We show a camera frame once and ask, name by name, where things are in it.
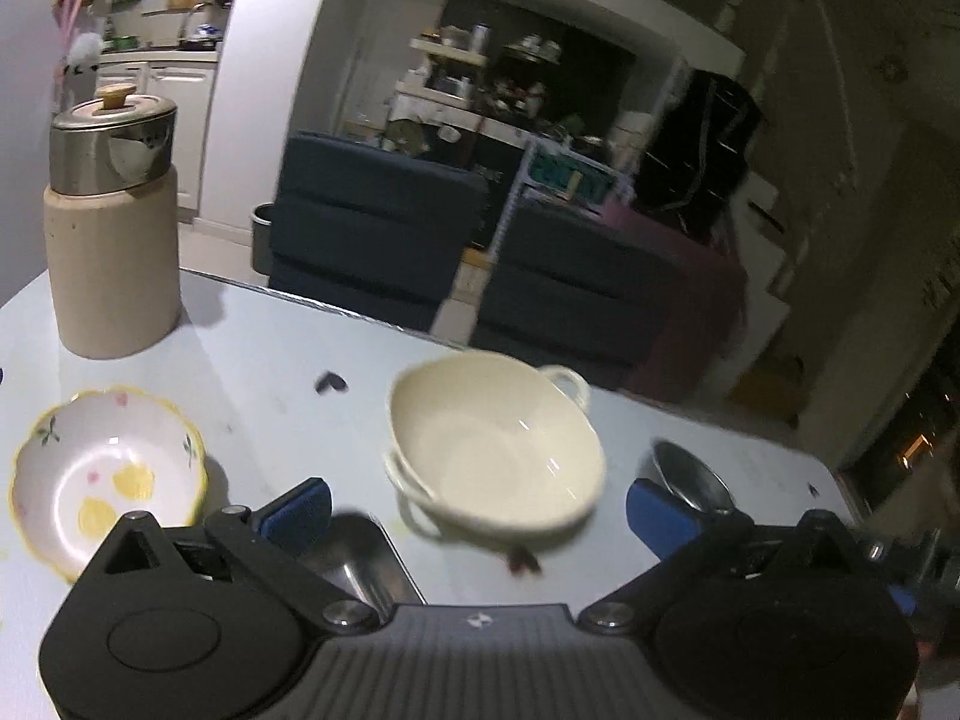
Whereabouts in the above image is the white panel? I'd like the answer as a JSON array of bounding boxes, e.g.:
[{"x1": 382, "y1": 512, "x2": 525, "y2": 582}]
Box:
[{"x1": 731, "y1": 172, "x2": 796, "y2": 361}]

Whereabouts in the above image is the white fluffy duster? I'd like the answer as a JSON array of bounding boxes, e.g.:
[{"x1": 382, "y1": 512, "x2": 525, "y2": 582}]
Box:
[{"x1": 64, "y1": 31, "x2": 106, "y2": 76}]

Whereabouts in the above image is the beige canister with steel lid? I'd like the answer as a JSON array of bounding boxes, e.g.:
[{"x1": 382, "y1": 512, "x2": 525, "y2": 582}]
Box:
[{"x1": 43, "y1": 84, "x2": 181, "y2": 361}]

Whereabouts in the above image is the floral bowl with yellow rim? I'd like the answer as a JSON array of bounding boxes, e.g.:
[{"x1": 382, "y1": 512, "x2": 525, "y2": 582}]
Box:
[{"x1": 9, "y1": 386, "x2": 209, "y2": 584}]

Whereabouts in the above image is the round steel bowl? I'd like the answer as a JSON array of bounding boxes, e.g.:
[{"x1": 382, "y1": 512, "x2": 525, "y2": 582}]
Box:
[{"x1": 651, "y1": 441, "x2": 755, "y2": 518}]

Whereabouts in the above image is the kettle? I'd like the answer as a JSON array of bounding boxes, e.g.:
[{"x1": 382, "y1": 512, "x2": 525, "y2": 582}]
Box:
[{"x1": 178, "y1": 4, "x2": 226, "y2": 46}]

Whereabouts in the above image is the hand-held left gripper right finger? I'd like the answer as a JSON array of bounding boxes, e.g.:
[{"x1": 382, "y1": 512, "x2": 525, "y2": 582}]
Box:
[{"x1": 577, "y1": 476, "x2": 871, "y2": 635}]

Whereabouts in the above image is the rectangular steel tray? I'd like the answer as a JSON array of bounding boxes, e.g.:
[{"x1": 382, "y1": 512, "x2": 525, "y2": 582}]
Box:
[{"x1": 300, "y1": 514, "x2": 428, "y2": 608}]

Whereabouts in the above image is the green sign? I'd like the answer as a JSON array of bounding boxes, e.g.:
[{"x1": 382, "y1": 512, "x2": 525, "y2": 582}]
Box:
[{"x1": 525, "y1": 146, "x2": 620, "y2": 207}]

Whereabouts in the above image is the cluttered shelf unit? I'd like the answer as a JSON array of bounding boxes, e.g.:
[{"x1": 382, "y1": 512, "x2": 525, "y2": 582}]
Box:
[{"x1": 390, "y1": 22, "x2": 571, "y2": 143}]

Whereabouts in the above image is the dark blue chair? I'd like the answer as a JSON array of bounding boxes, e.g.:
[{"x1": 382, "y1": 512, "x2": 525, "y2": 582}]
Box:
[
  {"x1": 476, "y1": 199, "x2": 676, "y2": 391},
  {"x1": 268, "y1": 131, "x2": 488, "y2": 331}
]

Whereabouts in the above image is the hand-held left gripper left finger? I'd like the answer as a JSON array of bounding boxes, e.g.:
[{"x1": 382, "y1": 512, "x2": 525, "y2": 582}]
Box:
[{"x1": 90, "y1": 476, "x2": 380, "y2": 632}]

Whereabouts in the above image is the black rack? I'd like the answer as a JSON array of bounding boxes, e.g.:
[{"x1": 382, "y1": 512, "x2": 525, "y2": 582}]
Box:
[{"x1": 637, "y1": 67, "x2": 766, "y2": 241}]

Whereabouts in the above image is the cream two-handled bowl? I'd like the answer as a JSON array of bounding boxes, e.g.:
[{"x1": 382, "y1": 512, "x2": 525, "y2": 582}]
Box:
[{"x1": 384, "y1": 351, "x2": 608, "y2": 550}]

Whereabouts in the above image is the white kitchen cabinet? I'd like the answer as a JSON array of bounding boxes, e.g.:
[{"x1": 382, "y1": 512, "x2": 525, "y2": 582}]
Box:
[{"x1": 97, "y1": 52, "x2": 222, "y2": 222}]

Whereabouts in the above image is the black bin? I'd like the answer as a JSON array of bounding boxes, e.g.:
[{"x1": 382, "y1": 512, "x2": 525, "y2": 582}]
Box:
[{"x1": 250, "y1": 202, "x2": 277, "y2": 275}]

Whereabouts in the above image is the maroon sofa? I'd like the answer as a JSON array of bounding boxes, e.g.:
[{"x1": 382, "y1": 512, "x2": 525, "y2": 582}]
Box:
[{"x1": 600, "y1": 202, "x2": 751, "y2": 406}]

